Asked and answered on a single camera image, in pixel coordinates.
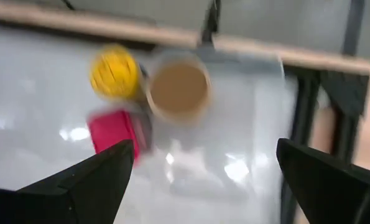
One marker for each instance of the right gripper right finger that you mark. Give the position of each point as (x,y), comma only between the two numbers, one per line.
(334,189)

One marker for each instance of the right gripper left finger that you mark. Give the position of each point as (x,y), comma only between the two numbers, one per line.
(63,199)

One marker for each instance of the tan-lid spice jar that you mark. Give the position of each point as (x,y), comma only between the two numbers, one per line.
(178,88)

